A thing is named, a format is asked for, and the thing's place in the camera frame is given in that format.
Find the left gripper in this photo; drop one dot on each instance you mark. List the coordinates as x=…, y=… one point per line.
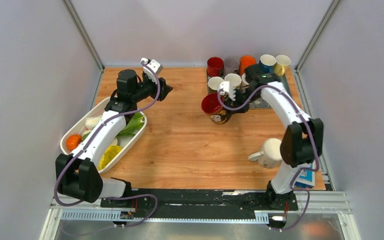
x=164, y=89

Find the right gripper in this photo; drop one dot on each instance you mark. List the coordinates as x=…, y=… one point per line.
x=242, y=110

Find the light green faceted mug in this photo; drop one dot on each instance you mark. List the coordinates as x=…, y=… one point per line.
x=234, y=79

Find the black mug with gold rim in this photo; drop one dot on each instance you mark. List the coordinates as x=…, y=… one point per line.
x=214, y=110

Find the dark green mug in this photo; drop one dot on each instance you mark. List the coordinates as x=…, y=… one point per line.
x=213, y=84

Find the lilac grey mug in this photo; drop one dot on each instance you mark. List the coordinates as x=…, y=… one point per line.
x=231, y=65

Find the orange mug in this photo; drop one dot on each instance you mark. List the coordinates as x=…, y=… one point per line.
x=244, y=62

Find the red mug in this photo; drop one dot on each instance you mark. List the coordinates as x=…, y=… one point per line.
x=215, y=66

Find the navy blue mug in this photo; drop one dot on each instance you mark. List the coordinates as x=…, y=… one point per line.
x=267, y=63

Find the yellow mug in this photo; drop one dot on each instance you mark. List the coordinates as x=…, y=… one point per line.
x=282, y=62

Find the cream white mug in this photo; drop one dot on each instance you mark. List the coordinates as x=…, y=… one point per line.
x=269, y=155

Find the pink faceted mug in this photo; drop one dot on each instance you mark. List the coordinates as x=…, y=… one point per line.
x=244, y=82

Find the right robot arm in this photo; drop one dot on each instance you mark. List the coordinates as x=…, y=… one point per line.
x=301, y=146

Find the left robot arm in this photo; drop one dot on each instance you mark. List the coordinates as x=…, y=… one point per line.
x=77, y=174

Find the floral blue tray mat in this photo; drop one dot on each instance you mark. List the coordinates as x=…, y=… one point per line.
x=261, y=84

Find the white oval vegetable dish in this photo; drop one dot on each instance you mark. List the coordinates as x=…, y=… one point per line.
x=126, y=142

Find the green leafy vegetable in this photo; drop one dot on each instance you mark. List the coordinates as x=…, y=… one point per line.
x=135, y=124

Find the bok choy vegetable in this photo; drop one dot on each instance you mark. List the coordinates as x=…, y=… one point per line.
x=91, y=122

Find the small orange pumpkin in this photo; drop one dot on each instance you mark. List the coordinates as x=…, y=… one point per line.
x=73, y=141

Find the blue and white box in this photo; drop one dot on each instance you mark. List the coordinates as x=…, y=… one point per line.
x=306, y=179

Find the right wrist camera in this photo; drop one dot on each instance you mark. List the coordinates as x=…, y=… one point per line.
x=226, y=88

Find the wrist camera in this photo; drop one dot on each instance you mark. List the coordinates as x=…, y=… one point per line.
x=151, y=69
x=226, y=88

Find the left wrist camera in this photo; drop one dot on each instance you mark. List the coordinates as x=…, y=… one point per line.
x=151, y=69

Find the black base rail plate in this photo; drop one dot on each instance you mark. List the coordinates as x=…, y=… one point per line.
x=202, y=204

